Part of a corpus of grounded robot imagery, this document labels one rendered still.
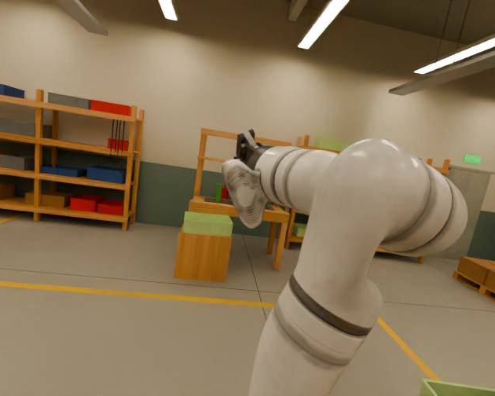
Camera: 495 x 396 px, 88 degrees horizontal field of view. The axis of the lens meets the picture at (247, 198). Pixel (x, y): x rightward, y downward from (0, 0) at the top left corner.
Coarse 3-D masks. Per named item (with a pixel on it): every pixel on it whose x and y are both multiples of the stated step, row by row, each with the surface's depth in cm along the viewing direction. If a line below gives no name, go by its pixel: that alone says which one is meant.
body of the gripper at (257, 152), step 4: (260, 144) 38; (248, 148) 38; (252, 148) 37; (256, 148) 36; (260, 148) 35; (264, 148) 34; (268, 148) 34; (248, 152) 38; (252, 152) 37; (256, 152) 35; (260, 152) 34; (248, 156) 39; (252, 156) 35; (256, 156) 34; (248, 160) 36; (252, 160) 34; (256, 160) 33; (248, 164) 35; (252, 164) 34; (252, 168) 34
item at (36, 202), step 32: (0, 96) 408; (64, 96) 420; (0, 128) 422; (32, 128) 424; (0, 160) 427; (32, 160) 447; (128, 160) 445; (0, 192) 442; (32, 192) 449; (64, 192) 483; (128, 192) 454
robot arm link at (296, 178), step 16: (288, 160) 27; (304, 160) 25; (320, 160) 24; (288, 176) 26; (304, 176) 24; (320, 176) 24; (288, 192) 26; (304, 192) 24; (304, 208) 25; (464, 208) 17; (448, 224) 17; (464, 224) 17; (432, 240) 17; (448, 240) 17; (416, 256) 19
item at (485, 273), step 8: (464, 256) 480; (464, 264) 470; (472, 264) 455; (480, 264) 444; (488, 264) 452; (456, 272) 482; (464, 272) 468; (472, 272) 452; (480, 272) 438; (488, 272) 427; (464, 280) 474; (472, 280) 449; (480, 280) 436; (488, 280) 421; (472, 288) 447; (480, 288) 433; (488, 288) 420; (488, 296) 418
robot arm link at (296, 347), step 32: (288, 288) 20; (288, 320) 19; (320, 320) 18; (256, 352) 22; (288, 352) 19; (320, 352) 18; (352, 352) 18; (256, 384) 20; (288, 384) 19; (320, 384) 19
